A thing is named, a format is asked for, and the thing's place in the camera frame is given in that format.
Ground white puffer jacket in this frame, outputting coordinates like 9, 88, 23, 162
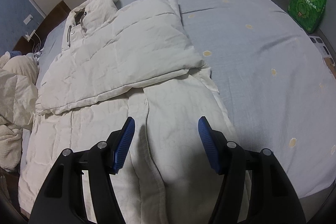
18, 0, 238, 223

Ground light blue bed sheet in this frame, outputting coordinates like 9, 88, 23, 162
19, 0, 336, 198

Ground cream knitted blanket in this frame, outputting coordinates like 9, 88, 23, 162
1, 52, 39, 172

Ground brown wooden headboard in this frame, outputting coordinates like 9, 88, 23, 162
13, 1, 71, 55

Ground green shopping bag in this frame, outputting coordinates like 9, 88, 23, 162
288, 0, 327, 34

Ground white charger with cable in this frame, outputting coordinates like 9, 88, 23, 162
25, 30, 42, 53

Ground white wall socket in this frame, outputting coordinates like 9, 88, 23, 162
23, 14, 34, 25

